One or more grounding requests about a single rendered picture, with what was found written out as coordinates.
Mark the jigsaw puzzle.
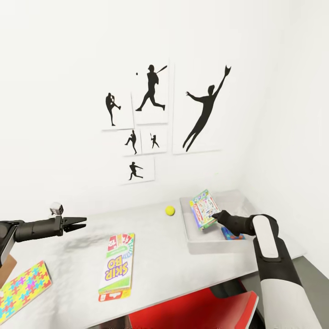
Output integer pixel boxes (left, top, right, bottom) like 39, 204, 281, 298
0, 260, 52, 325

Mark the tennis ball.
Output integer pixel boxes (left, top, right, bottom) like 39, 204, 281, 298
165, 206, 175, 216

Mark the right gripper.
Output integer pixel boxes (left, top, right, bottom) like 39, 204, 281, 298
212, 210, 241, 237

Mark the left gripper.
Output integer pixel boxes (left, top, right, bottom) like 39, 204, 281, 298
32, 215, 87, 240

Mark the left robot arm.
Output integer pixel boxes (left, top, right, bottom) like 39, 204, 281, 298
0, 202, 87, 268

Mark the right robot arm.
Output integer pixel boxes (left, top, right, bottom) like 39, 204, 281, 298
212, 208, 322, 329

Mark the board game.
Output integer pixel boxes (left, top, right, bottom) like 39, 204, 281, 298
221, 226, 245, 240
189, 190, 220, 230
98, 233, 135, 302

